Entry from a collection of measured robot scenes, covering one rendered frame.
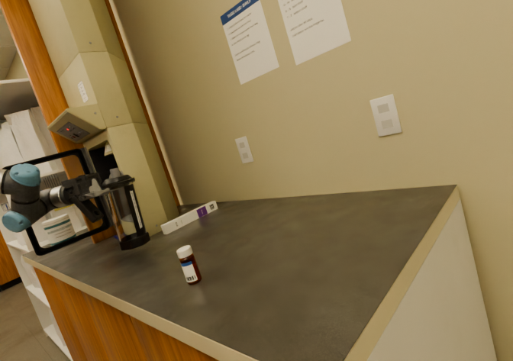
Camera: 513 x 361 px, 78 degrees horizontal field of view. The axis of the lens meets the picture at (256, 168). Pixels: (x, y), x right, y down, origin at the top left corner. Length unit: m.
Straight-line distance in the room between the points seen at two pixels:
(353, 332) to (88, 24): 1.38
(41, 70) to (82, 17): 0.39
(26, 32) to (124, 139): 0.70
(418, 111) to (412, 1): 0.28
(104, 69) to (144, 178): 0.46
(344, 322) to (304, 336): 0.06
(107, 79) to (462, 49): 1.21
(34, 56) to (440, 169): 1.68
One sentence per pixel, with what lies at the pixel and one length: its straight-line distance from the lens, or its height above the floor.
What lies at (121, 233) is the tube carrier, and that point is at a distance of 1.15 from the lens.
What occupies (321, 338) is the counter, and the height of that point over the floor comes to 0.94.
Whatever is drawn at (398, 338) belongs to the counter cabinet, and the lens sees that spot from 0.61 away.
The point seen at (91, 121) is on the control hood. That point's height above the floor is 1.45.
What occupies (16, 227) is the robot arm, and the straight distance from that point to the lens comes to 1.26.
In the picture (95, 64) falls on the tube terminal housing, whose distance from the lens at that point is 1.45.
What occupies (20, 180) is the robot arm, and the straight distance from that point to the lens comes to 1.18.
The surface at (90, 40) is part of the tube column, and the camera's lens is 1.49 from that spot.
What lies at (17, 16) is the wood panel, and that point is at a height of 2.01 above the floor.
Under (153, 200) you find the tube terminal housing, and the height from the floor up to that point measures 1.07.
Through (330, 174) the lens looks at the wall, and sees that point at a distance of 1.16.
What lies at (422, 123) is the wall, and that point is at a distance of 1.00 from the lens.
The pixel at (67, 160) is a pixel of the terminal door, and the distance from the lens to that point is 1.65.
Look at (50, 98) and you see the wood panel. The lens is 1.75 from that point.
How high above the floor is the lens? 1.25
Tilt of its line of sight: 7 degrees down
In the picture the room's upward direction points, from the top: 17 degrees counter-clockwise
